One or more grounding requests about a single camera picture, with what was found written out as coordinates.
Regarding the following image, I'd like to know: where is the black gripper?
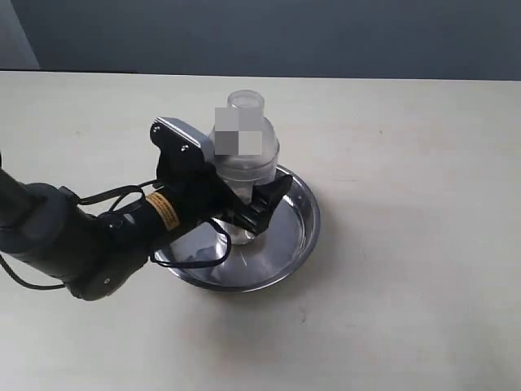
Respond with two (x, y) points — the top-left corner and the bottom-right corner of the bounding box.
(153, 158), (292, 240)

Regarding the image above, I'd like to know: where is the clear plastic bottle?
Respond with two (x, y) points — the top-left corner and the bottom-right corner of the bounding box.
(208, 89), (282, 246)

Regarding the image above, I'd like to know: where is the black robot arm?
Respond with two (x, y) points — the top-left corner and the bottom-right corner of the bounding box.
(1, 152), (293, 301)

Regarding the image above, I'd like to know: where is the black cable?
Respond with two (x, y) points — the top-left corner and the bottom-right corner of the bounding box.
(0, 181), (231, 291)

